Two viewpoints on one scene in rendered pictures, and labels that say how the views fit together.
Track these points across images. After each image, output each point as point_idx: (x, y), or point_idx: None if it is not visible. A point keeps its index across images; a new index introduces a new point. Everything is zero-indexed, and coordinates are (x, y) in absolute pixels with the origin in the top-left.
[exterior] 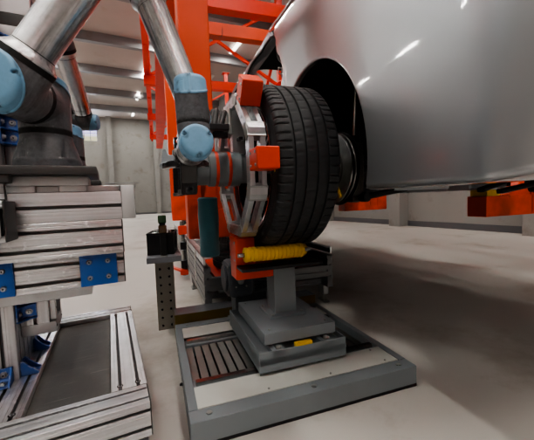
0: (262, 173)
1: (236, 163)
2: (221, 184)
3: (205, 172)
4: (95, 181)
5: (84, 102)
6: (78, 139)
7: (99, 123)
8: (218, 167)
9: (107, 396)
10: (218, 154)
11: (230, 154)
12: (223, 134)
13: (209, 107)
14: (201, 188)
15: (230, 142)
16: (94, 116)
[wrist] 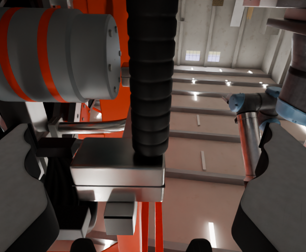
0: None
1: None
2: (35, 13)
3: (82, 55)
4: None
5: (245, 127)
6: (293, 102)
7: (229, 101)
8: (45, 71)
9: None
10: (55, 99)
11: (23, 99)
12: (45, 153)
13: (105, 120)
14: (110, 10)
15: (41, 115)
16: (235, 110)
